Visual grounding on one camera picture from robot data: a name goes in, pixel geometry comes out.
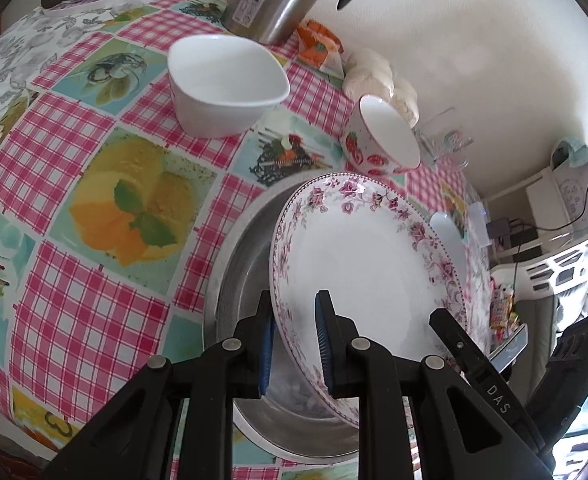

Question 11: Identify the black charger adapter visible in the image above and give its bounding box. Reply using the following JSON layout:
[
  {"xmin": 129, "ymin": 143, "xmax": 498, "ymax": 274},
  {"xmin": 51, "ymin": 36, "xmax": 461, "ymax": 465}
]
[{"xmin": 486, "ymin": 217, "xmax": 512, "ymax": 240}]

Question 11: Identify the white round tray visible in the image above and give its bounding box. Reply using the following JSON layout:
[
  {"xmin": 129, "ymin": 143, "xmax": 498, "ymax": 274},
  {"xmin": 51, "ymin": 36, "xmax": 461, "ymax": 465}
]
[{"xmin": 42, "ymin": 0, "xmax": 142, "ymax": 18}]

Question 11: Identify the light blue bowl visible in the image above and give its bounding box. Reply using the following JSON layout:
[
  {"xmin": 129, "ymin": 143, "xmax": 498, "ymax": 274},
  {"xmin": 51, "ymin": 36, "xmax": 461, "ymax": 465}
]
[{"xmin": 429, "ymin": 211, "xmax": 467, "ymax": 283}]

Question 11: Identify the colourful candy roll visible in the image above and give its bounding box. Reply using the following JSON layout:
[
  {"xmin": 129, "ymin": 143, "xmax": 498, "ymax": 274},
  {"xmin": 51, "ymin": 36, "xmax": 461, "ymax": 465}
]
[{"xmin": 490, "ymin": 280, "xmax": 514, "ymax": 348}]

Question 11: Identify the white power strip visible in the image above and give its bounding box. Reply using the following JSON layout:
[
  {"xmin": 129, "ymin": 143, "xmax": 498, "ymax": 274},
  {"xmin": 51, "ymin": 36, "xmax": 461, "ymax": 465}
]
[{"xmin": 467, "ymin": 202, "xmax": 491, "ymax": 247}]

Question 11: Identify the bag of white buns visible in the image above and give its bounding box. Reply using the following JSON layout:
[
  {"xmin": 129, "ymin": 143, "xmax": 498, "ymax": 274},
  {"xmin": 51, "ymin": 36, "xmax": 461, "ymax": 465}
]
[{"xmin": 343, "ymin": 49, "xmax": 420, "ymax": 128}]

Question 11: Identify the clear glass mug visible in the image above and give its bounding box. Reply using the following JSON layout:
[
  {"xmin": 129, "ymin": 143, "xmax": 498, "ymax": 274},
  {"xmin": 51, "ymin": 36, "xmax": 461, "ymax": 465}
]
[{"xmin": 414, "ymin": 106, "xmax": 474, "ymax": 170}]

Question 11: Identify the grey floral tablecloth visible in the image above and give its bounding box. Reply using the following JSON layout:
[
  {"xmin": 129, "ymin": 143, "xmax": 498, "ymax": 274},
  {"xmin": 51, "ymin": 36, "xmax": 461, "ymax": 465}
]
[{"xmin": 0, "ymin": 0, "xmax": 145, "ymax": 114}]

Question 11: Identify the white square bowl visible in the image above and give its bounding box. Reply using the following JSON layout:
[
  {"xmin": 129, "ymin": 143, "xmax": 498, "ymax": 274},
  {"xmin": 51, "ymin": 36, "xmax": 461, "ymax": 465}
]
[{"xmin": 167, "ymin": 34, "xmax": 291, "ymax": 139}]

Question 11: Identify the floral rimmed white plate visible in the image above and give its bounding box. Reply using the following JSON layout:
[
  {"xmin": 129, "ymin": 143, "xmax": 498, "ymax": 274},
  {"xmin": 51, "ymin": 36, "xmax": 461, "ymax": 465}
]
[{"xmin": 269, "ymin": 172, "xmax": 467, "ymax": 426}]

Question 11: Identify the checkered picture tablecloth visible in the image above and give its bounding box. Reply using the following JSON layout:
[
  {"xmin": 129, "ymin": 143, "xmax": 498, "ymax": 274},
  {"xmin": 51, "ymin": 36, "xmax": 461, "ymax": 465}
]
[{"xmin": 0, "ymin": 0, "xmax": 359, "ymax": 451}]

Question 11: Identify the large steel plate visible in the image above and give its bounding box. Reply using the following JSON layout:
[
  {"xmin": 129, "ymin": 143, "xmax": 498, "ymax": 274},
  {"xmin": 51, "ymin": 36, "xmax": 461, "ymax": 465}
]
[{"xmin": 203, "ymin": 170, "xmax": 359, "ymax": 465}]

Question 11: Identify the strawberry pattern bowl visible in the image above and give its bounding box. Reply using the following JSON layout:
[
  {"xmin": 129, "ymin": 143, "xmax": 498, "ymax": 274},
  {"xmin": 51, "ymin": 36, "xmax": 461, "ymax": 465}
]
[{"xmin": 341, "ymin": 94, "xmax": 421, "ymax": 177}]

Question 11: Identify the orange snack packet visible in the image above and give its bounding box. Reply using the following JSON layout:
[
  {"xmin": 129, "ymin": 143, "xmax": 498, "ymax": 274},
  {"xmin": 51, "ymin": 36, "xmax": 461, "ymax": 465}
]
[{"xmin": 295, "ymin": 20, "xmax": 345, "ymax": 79}]

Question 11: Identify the black charger cable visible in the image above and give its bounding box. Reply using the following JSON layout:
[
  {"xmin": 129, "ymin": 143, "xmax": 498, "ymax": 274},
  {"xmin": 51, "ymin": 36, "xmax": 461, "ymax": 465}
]
[{"xmin": 505, "ymin": 169, "xmax": 588, "ymax": 302}]

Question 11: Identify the smartphone on stand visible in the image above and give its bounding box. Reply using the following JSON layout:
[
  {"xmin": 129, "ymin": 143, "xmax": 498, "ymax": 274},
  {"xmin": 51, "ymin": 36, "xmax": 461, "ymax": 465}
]
[{"xmin": 489, "ymin": 323, "xmax": 528, "ymax": 373}]

